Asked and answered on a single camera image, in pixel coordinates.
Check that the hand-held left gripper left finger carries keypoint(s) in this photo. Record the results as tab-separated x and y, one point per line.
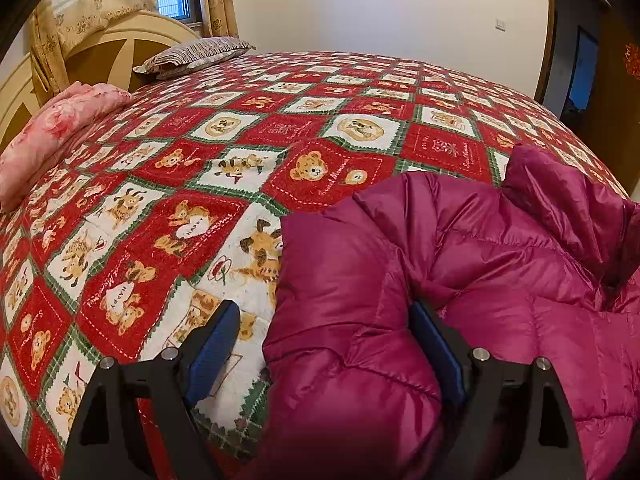
215	350

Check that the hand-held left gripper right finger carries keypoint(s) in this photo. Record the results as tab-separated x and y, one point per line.
440	355

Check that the magenta down jacket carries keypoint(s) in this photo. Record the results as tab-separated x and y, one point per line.
350	285

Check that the red bear-print blanket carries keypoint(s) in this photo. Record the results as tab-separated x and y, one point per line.
175	185

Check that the pink floral pillow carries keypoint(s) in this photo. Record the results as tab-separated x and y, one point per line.
45	135

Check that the striped grey pillow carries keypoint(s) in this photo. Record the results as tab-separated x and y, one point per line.
195	55

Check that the brown wooden door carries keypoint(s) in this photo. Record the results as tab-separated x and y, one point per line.
615	110

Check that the beige wooden headboard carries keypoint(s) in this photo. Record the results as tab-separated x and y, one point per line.
115	55

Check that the red paper door decoration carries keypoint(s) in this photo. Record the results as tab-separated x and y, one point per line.
631	60

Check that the wooden door frame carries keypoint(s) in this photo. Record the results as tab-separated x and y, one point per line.
545	35

